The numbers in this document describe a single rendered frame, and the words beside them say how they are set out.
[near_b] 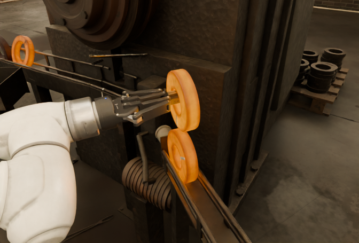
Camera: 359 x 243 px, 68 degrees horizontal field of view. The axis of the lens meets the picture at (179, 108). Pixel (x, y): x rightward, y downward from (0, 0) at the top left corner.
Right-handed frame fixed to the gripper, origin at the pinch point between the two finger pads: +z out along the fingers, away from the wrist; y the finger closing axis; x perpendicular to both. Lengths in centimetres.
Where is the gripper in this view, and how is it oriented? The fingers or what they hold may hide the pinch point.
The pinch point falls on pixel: (181, 95)
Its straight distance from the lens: 65.2
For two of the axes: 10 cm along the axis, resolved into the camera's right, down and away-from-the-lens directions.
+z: 9.3, -2.3, 2.8
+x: -0.5, -8.4, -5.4
